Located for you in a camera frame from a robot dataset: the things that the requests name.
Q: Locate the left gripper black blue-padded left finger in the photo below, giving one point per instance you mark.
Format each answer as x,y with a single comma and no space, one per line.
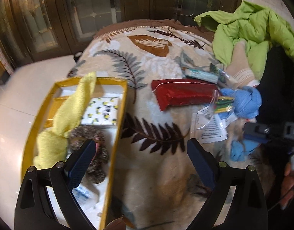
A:
33,208

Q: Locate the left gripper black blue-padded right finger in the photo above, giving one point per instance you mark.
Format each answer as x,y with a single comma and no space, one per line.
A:
248,207

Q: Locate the small blue cloth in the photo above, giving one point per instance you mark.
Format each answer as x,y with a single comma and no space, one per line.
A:
241,149

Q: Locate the blue knotted towel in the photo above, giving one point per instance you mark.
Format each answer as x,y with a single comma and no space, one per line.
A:
247,101

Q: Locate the bag of coloured sticks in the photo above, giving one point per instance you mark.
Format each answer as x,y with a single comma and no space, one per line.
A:
223,104

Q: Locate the white printed sachet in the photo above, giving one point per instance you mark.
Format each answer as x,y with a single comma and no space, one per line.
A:
207,131

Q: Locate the white green-print snack bag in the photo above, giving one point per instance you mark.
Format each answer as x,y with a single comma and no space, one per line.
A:
83,195

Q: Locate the yellow fluffy towel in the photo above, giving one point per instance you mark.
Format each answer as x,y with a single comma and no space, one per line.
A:
52,143

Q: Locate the brown speckled knit scarf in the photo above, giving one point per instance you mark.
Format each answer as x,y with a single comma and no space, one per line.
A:
78,136

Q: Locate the teal cartoon tissue pack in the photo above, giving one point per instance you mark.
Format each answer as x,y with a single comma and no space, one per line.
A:
201,75

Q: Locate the red foil snack bag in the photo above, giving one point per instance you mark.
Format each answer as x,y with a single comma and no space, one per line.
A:
182,91

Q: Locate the yellow snack packet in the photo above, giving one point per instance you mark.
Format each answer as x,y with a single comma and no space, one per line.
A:
55,105

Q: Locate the lemon-print tissue pack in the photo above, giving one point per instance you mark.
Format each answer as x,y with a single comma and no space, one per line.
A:
101,111

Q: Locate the person's right hand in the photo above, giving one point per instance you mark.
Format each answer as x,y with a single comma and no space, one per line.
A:
287,187

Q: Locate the left hand thumb tip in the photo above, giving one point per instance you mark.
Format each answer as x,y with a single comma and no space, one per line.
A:
117,224

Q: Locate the black trouser leg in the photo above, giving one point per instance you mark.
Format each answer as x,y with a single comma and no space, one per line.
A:
277,91

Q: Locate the beige striped sock foot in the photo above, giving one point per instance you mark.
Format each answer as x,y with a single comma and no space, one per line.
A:
239,69

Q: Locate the leaf-pattern fleece blanket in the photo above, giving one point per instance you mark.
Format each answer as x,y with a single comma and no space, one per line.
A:
155,184

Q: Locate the green quilted jacket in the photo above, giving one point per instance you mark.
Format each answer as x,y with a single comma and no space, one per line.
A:
259,26

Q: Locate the black shoe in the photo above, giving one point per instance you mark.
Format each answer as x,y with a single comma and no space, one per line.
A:
77,56

